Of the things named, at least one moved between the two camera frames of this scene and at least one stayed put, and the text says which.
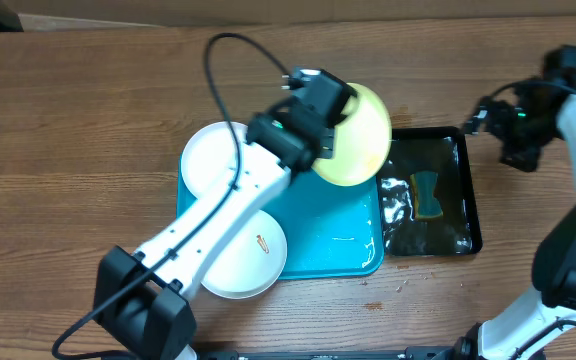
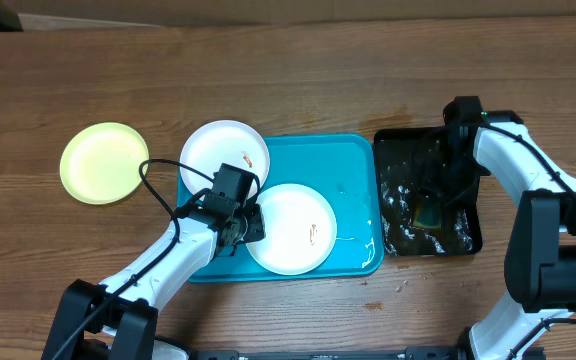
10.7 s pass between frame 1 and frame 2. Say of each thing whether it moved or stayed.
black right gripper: moved
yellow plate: moved
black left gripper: moved
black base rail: stayed
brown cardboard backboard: stayed
